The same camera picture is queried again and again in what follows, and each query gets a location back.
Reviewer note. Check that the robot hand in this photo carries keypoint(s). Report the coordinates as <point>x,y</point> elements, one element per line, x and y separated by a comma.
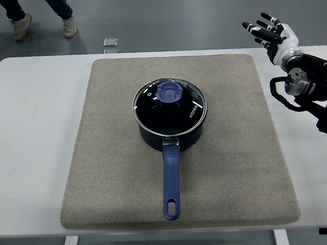
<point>289,39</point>

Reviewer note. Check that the beige fabric mat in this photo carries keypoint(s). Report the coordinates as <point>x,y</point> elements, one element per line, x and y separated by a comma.
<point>113,173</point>

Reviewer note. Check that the glass pot lid blue knob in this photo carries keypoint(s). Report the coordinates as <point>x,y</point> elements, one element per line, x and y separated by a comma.
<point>166,116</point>

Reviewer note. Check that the shiny metal floor plate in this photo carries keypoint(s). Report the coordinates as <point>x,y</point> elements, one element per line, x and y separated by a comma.
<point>110,41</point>
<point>110,51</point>

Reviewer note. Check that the person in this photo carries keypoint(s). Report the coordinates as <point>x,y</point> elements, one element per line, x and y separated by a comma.
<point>12,9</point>

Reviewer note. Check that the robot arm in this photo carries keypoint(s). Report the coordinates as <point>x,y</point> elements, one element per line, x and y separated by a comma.
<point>316,65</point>

